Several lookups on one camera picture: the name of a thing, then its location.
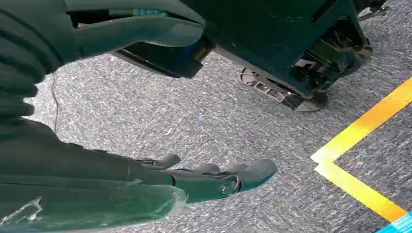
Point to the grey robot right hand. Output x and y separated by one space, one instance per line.
96 193

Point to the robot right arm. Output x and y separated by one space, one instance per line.
19 48

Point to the yellow tape open square outline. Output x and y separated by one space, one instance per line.
354 128

